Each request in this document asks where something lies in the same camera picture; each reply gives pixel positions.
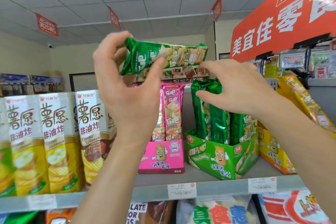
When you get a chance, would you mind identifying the red and white snack bag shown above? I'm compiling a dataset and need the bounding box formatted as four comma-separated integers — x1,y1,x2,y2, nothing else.
258,189,332,224

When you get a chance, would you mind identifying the white and green chip box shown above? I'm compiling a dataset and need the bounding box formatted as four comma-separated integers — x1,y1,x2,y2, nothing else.
0,97,17,197

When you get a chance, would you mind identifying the pink cardboard display box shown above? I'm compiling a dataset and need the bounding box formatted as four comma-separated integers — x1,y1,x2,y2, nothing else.
138,139,185,174

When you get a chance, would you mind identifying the orange snack bag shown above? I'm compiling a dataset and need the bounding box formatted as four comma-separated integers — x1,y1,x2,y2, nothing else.
45,208,77,224

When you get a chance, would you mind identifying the person's right hand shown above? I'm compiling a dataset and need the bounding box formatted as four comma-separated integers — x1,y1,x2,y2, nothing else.
195,59,280,120

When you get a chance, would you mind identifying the person's left hand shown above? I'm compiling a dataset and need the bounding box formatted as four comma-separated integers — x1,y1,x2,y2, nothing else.
93,31,166,141

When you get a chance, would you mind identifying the person's right forearm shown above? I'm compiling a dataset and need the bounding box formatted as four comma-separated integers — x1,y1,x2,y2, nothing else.
253,98,336,224

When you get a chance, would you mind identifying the brown snack bag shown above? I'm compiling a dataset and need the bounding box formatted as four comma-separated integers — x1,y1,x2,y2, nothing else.
127,201,175,224

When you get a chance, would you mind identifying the white price label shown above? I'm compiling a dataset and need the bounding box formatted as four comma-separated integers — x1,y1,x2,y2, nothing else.
167,183,197,201
27,194,58,211
248,177,278,194

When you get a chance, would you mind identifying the white and yellow chip box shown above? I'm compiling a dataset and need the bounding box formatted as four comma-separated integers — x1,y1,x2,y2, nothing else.
5,95,51,196
39,93,85,193

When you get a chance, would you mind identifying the white snack bag colourful print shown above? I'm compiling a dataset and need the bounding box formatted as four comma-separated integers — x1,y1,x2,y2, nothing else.
175,194,261,224

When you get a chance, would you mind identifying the person's left forearm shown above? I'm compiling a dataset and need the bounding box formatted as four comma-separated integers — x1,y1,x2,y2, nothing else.
70,137,151,224

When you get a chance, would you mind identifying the large red shelf signboard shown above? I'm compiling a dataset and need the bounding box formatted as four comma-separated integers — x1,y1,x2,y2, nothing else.
230,0,336,63

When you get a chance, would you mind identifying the yellow cardboard display box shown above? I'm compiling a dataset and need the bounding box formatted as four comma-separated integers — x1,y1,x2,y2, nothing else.
257,121,298,174

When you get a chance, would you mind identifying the white and brown chip box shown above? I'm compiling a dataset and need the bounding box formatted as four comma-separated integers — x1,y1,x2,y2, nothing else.
76,90,117,185

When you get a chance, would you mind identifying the green cardboard display box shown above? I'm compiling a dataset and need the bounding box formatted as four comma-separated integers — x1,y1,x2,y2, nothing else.
185,126,259,181

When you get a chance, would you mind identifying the blue topped background shelf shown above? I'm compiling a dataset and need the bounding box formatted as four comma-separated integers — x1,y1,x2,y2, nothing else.
0,70,63,97

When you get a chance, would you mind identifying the dark framed wall panel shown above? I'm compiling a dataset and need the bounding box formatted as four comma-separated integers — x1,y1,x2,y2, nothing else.
69,72,98,92

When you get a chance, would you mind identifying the row of hanging small packets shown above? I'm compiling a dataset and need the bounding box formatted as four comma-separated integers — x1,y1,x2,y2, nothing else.
246,40,336,79

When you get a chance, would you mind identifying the shiny green snack bag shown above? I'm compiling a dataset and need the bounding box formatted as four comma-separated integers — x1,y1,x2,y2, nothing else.
0,211,40,224

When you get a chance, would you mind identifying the black sign holder clip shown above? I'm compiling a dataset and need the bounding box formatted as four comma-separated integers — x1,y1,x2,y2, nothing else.
292,33,332,50
255,51,274,61

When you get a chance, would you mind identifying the red hanging ceiling sign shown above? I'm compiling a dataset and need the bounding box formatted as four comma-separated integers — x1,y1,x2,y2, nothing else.
35,12,60,37
107,6,122,31
212,0,222,22

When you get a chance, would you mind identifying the grey metal shelf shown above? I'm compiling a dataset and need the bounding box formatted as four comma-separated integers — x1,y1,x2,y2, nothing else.
0,158,308,214

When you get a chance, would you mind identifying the pink snack packet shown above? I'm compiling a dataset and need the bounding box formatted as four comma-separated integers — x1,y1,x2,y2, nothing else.
152,91,166,142
161,82,186,142

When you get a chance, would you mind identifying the yellow snack packet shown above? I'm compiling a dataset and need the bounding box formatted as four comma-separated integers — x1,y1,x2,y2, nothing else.
276,75,336,134

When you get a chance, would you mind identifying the green snack packet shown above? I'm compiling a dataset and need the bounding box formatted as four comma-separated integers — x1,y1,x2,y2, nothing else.
191,79,212,141
229,112,258,145
207,80,231,145
120,37,208,76

